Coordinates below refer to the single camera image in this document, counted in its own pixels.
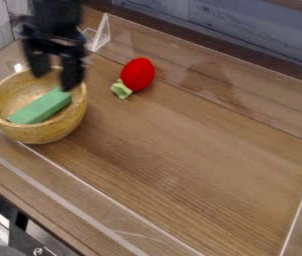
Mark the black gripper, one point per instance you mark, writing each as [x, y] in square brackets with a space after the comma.
[50, 33]

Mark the green rectangular block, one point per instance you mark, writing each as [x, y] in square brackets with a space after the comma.
[42, 108]

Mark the brown wooden bowl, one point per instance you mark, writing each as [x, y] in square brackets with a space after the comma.
[21, 88]

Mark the red plush strawberry toy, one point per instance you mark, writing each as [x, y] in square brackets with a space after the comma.
[137, 76]

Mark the blue grey sofa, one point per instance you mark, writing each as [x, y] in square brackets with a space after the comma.
[253, 23]

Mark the clear acrylic corner bracket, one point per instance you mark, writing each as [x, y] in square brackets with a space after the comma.
[98, 37]

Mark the black table leg frame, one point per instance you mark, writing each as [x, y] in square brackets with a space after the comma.
[18, 243]

